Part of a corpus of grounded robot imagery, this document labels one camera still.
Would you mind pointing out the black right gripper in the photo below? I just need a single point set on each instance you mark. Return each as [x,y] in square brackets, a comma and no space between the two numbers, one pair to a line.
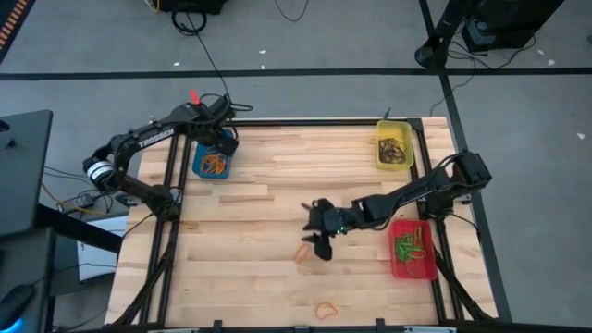
[335,219]

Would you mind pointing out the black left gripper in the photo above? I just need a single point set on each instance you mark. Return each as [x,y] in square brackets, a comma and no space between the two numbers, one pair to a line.
[215,125]

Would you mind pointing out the orange rubber band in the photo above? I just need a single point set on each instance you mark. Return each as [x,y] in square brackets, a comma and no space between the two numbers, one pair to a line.
[206,162]
[213,170]
[297,253]
[217,164]
[319,307]
[418,230]
[221,159]

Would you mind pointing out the green rubber band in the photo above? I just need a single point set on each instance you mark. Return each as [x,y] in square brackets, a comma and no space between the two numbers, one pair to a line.
[407,252]
[416,253]
[404,256]
[400,242]

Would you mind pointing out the pink-red plastic basket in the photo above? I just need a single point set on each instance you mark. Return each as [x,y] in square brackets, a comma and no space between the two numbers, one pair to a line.
[398,273]

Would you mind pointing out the dark purple rubber band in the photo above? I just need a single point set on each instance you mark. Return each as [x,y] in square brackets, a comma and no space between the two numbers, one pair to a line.
[401,147]
[384,145]
[390,159]
[398,155]

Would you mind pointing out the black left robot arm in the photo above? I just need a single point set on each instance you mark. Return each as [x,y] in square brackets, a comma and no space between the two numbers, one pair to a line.
[148,136]

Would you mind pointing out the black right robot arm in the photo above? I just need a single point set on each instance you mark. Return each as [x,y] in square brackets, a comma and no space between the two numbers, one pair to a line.
[416,189]

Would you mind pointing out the blue plastic basket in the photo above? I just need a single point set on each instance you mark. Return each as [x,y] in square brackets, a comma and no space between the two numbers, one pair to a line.
[199,162]

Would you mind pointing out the small red tag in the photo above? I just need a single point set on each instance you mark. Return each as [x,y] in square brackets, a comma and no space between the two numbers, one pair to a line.
[194,97]

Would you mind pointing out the yellow translucent plastic basket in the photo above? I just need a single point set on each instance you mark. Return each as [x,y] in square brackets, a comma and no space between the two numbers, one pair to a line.
[381,129]

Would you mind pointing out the black equipment case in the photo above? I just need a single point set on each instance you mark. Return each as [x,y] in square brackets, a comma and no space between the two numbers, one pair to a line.
[194,4]

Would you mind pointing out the small black device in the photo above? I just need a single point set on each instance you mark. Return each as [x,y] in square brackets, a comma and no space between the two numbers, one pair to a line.
[78,202]

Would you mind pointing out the white box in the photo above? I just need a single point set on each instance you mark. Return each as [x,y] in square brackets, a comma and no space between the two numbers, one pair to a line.
[99,250]

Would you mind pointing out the dark grey desk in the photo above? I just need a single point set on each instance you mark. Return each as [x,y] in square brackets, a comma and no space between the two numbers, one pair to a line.
[23,171]

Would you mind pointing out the orange-striped black mat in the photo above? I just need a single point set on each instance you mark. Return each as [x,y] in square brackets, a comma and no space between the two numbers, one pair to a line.
[11,20]

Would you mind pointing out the black computer mouse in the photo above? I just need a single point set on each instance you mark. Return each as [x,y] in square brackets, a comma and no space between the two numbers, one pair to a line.
[16,300]

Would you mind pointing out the black equipment box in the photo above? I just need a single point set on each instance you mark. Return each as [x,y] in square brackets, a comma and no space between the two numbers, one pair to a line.
[509,23]

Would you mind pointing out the silver corner bracket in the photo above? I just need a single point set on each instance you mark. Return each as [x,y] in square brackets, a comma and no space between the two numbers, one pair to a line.
[464,200]

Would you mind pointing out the black stand post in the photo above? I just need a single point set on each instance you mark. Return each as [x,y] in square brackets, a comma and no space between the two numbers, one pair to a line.
[439,41]

